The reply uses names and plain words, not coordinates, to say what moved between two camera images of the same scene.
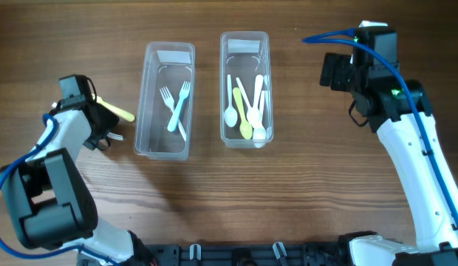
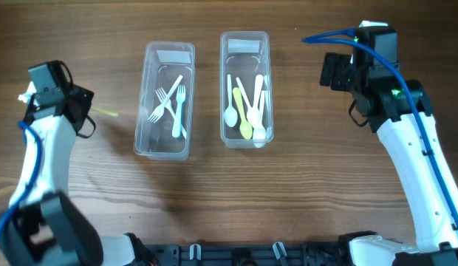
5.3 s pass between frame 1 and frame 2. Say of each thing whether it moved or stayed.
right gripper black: stayed
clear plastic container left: stayed
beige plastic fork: moved
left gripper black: moved
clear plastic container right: stayed
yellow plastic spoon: stayed
